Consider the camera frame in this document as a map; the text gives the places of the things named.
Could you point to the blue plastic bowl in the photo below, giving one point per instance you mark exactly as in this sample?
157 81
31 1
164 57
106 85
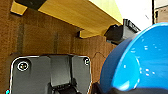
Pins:
140 60

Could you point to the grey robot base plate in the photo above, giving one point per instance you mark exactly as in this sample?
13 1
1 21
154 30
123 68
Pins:
43 73

